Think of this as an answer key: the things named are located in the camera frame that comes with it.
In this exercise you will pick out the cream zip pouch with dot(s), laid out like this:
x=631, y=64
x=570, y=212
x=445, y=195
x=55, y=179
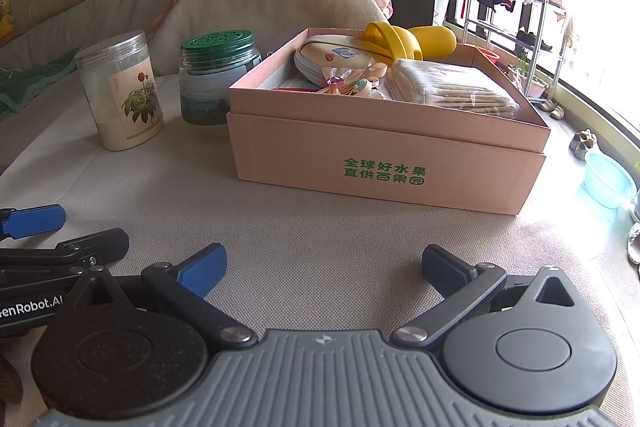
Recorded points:
x=325, y=54

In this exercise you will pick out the yellow silicone funnel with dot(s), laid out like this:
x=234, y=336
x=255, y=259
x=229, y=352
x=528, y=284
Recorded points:
x=430, y=39

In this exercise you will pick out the cotton swab pack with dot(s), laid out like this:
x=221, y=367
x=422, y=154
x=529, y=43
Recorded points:
x=450, y=89

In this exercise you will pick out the yellow plush toy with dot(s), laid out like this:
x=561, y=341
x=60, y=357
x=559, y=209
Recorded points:
x=6, y=19

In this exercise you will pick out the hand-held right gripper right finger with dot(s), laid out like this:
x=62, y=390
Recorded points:
x=442, y=266

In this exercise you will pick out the potted plant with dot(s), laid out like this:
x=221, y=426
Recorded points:
x=530, y=79

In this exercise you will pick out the pink bow hair accessory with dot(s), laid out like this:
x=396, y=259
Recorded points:
x=345, y=82

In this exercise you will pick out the light blue basin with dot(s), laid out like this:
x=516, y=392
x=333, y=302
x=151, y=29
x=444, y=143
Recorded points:
x=607, y=179

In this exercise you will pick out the pair of slippers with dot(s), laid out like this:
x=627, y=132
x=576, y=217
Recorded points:
x=550, y=109

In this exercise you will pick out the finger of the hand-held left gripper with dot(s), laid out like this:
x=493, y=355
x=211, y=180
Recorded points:
x=75, y=252
x=35, y=221

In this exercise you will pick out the clear jar with flower label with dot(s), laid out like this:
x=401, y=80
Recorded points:
x=117, y=102

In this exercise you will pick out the red basin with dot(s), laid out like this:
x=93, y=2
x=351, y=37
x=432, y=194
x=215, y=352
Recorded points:
x=489, y=56

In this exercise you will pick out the green cloth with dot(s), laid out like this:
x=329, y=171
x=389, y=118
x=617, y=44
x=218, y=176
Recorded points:
x=30, y=82

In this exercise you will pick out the metal rack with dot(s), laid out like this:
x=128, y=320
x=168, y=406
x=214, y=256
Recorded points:
x=545, y=32

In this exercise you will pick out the green lid glass jar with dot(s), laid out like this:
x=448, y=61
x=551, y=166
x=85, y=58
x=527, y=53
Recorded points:
x=215, y=77

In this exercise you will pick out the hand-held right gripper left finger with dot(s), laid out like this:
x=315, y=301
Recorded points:
x=202, y=269

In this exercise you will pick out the pink cardboard box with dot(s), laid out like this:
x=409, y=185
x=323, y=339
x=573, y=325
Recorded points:
x=310, y=152

